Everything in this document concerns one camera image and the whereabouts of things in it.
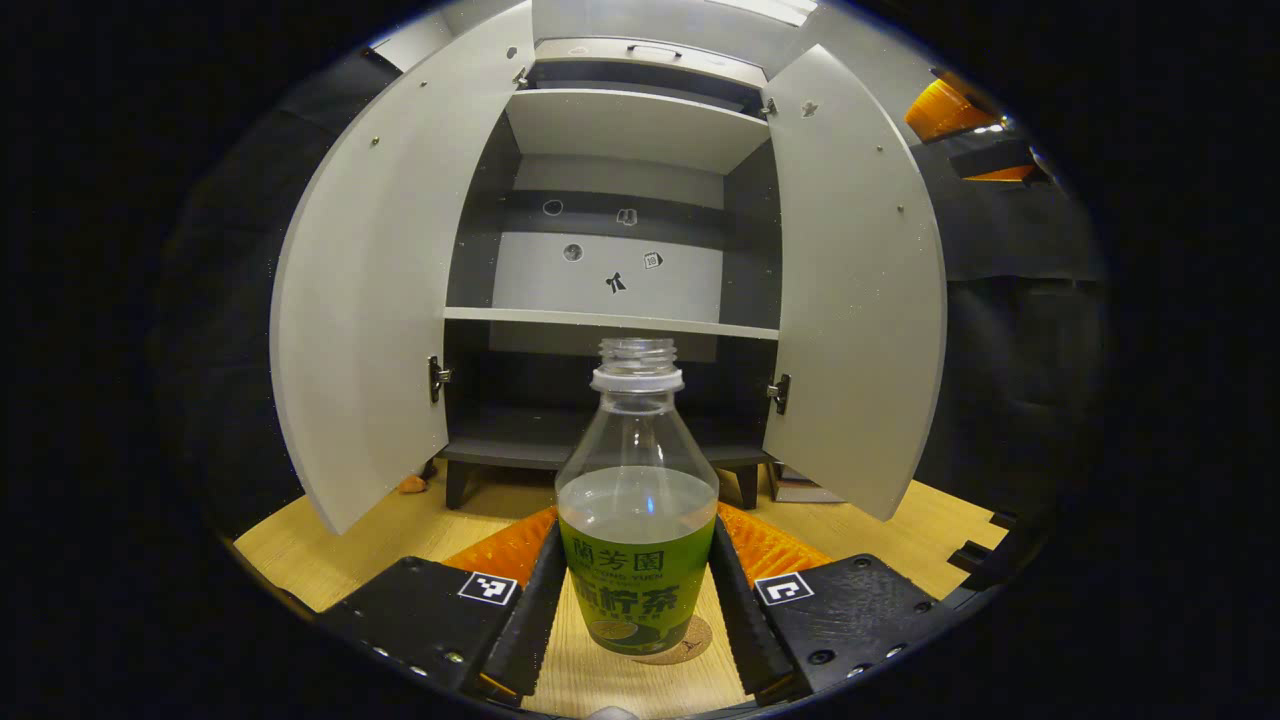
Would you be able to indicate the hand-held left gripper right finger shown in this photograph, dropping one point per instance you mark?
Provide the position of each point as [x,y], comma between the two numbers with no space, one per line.
[745,630]

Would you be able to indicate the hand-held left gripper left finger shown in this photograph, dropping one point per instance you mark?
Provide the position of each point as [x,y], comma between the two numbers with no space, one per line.
[525,620]

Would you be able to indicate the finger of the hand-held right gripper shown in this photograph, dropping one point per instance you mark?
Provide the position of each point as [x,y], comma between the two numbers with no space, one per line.
[945,110]
[995,158]

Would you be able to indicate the round brown coaster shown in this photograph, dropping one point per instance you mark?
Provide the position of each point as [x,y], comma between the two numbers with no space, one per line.
[695,640]

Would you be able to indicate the green label clear bottle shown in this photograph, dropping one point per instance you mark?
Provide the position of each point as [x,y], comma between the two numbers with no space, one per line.
[637,590]

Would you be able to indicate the white cabinet door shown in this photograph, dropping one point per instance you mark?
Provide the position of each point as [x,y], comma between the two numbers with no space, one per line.
[860,300]
[370,300]

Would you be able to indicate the white and grey cabinet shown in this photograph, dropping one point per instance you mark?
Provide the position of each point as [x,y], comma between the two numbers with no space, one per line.
[600,270]

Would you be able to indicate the black backdrop cloth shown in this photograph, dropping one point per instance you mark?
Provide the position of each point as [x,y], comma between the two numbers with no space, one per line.
[1010,350]

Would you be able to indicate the long ceiling light panel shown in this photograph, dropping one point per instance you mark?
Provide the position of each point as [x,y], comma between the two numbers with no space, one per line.
[765,8]

